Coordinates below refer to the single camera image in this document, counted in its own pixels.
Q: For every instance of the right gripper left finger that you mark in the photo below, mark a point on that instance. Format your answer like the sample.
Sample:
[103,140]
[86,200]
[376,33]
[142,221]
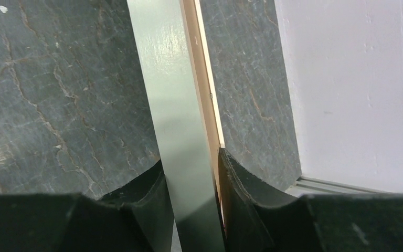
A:
[135,217]

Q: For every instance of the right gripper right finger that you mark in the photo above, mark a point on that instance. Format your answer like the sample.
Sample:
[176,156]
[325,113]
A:
[259,217]

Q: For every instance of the wooden picture frame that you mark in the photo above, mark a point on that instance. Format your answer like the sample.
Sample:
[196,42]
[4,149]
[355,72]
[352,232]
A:
[163,44]

